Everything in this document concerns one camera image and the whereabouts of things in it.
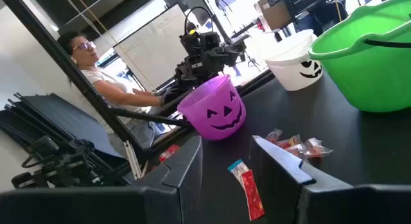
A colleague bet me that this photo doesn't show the clear red candy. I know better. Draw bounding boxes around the clear red candy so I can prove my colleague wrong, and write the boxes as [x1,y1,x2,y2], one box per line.
[284,142,310,160]
[303,137,334,159]
[276,134,302,150]
[265,128,283,144]

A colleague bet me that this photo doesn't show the white pumpkin face bucket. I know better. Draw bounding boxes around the white pumpkin face bucket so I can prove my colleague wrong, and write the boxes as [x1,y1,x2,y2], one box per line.
[261,28,324,92]

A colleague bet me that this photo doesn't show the black rig frame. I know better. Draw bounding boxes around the black rig frame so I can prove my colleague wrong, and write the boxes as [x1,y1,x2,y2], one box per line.
[0,0,277,160]

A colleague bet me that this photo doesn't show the brown cardboard box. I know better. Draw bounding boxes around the brown cardboard box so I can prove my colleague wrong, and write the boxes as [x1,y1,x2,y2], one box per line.
[255,0,293,33]

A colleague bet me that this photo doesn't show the black table mat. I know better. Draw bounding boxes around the black table mat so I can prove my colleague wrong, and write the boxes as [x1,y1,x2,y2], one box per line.
[141,68,411,224]

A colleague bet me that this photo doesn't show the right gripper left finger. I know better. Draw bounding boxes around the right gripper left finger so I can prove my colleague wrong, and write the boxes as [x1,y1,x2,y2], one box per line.
[0,135,204,224]

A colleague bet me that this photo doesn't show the white board panel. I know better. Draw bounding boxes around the white board panel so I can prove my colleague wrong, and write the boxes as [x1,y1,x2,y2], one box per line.
[114,4,191,90]

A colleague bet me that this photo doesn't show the black folded panel stack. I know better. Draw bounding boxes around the black folded panel stack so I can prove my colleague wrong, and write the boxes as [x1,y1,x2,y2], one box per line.
[0,92,129,190]

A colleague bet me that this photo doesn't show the person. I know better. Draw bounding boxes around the person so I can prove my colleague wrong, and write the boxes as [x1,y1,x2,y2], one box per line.
[57,30,168,157]
[294,0,349,37]

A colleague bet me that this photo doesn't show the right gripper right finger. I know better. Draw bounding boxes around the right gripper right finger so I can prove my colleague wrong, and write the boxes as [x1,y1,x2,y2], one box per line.
[249,135,411,224]

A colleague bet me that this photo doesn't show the purple pumpkin face bucket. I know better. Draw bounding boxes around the purple pumpkin face bucket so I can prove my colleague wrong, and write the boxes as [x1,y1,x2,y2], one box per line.
[177,74,247,141]

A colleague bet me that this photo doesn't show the white blue candy bar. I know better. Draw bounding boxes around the white blue candy bar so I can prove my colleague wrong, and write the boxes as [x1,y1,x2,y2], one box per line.
[227,159,250,188]

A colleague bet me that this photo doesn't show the green plastic bucket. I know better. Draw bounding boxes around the green plastic bucket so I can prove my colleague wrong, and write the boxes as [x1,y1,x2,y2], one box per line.
[308,0,411,113]

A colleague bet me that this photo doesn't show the long red candy packet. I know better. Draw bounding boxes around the long red candy packet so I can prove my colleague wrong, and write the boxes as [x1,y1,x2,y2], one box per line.
[240,169,266,221]

